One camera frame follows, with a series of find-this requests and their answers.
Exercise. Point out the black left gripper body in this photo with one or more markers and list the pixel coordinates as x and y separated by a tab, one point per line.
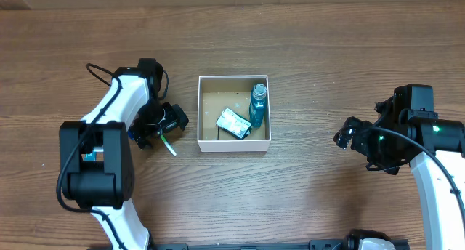
146	132

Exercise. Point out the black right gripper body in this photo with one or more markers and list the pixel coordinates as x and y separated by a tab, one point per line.
358	138

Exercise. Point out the green white toothbrush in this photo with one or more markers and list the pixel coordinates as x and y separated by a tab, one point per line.
168	145

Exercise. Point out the green white soap packet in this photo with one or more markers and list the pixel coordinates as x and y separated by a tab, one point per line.
234	124

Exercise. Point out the blue mouthwash bottle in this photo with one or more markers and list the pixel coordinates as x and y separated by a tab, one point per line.
258	105

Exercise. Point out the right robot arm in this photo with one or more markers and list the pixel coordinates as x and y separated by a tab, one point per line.
410	132

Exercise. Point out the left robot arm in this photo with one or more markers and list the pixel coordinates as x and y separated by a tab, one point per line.
96	168

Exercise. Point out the white cardboard box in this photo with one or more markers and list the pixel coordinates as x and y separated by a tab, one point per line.
215	93

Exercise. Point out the red toothpaste tube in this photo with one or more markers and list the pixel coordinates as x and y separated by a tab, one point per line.
90	156

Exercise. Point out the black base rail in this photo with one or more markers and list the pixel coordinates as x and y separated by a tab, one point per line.
327	244

